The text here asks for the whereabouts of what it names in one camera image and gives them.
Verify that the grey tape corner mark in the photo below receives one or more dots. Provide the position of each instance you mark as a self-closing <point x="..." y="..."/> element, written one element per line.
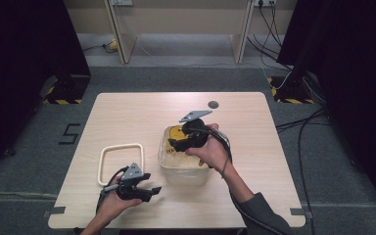
<point x="300" y="212"/>
<point x="57" y="210"/>

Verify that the white wall socket with plugs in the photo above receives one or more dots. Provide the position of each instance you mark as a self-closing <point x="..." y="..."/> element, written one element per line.
<point x="265" y="2"/>

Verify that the beige wooden desk back panel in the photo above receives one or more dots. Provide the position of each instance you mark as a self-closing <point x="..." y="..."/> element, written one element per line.
<point x="182" y="19"/>

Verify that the black stand base striped tape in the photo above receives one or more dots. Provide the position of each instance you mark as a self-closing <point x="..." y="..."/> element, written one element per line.
<point x="67" y="89"/>
<point x="292" y="91"/>

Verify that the grey round table grommet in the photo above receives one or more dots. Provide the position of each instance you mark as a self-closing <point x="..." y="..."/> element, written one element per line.
<point x="213" y="104"/>

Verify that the cream plastic bin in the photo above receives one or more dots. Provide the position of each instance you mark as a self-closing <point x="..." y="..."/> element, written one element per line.
<point x="182" y="180"/>

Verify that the person's right hand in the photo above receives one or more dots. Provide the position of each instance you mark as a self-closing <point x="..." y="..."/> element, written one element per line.
<point x="213" y="153"/>

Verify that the black curtain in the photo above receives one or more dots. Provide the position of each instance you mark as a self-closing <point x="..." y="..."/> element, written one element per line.
<point x="355" y="81"/>
<point x="19" y="65"/>

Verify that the person's left hand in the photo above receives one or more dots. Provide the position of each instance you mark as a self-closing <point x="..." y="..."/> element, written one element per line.
<point x="111" y="205"/>

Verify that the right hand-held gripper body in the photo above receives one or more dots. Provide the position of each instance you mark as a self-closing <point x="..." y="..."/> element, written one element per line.
<point x="197" y="135"/>

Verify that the beige wooden desk leg panel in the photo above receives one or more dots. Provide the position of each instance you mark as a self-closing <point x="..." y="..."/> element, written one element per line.
<point x="122" y="39"/>
<point x="241" y="39"/>

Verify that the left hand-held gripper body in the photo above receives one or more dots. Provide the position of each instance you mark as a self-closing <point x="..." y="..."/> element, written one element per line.
<point x="129" y="191"/>

